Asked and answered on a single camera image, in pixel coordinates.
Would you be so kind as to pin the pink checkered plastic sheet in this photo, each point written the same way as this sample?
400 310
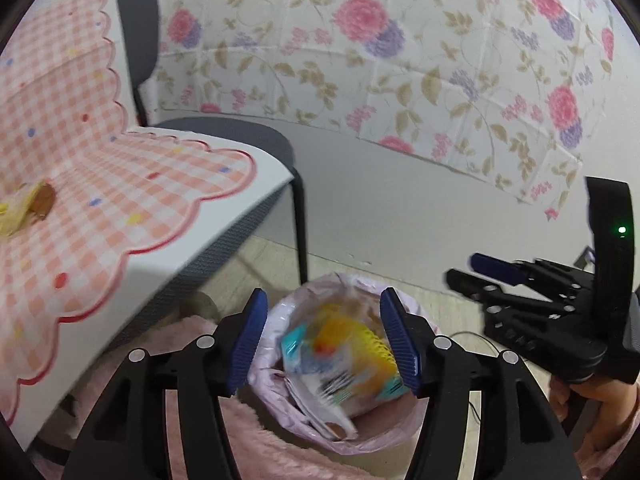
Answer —
100 185

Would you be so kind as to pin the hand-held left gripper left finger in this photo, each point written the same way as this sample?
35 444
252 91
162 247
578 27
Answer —
248 345

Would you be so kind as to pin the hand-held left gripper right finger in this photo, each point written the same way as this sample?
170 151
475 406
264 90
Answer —
400 345

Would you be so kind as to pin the person's pink fluffy clothing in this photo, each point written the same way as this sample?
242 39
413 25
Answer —
270 455

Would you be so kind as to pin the brown round scrap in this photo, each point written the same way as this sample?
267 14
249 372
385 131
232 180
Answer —
44 201

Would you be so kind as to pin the bin with pink bag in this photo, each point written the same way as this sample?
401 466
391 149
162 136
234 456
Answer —
370 435

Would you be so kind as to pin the person's right forearm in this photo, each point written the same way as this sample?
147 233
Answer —
615 445

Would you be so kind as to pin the yellow crinkled wrapper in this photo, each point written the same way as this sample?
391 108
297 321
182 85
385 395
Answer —
17 212

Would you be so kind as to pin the teal and white wrapper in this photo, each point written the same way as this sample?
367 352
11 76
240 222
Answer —
310 360

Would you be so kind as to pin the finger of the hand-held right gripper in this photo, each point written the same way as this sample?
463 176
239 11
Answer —
495 265
525 320

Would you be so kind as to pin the floral print backdrop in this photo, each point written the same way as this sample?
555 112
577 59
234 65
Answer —
400 60

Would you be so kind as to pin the person's right hand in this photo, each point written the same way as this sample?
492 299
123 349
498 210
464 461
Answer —
602 394

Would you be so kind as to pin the grey chair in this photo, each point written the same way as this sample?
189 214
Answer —
140 35

